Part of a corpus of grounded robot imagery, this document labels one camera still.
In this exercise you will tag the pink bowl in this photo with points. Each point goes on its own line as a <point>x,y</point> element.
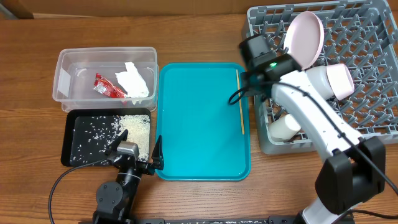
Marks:
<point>340,80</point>

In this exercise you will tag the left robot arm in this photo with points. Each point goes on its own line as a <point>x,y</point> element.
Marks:
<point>115,198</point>

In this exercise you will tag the pile of rice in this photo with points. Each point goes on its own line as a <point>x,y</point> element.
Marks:
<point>136,133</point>

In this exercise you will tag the white tissue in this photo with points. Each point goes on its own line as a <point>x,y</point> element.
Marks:
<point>133,83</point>

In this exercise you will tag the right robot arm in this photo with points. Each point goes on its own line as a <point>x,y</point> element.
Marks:
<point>353,168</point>

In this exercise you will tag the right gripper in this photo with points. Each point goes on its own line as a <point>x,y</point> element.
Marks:
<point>249,89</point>

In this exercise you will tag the large pink plate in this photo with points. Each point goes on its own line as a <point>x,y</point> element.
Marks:
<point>304,38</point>

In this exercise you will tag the black plastic tray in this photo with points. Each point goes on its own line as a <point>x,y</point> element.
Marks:
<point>70,124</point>

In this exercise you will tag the teal plastic tray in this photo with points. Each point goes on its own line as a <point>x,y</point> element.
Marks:
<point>201,133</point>

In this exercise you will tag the grey dishwasher rack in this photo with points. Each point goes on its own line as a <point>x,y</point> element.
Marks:
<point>359,34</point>

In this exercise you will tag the red snack wrapper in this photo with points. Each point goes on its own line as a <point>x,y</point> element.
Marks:
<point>105,87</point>

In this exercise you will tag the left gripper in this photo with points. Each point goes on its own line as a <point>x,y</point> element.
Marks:
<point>157,158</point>

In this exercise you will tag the white plastic cup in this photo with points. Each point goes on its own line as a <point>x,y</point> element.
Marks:
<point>284,128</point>

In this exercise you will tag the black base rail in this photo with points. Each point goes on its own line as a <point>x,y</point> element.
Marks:
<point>269,220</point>

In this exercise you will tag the clear plastic bin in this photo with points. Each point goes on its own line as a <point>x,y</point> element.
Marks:
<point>76,69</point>

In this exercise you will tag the grey bowl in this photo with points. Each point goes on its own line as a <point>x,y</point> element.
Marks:
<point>319,80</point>

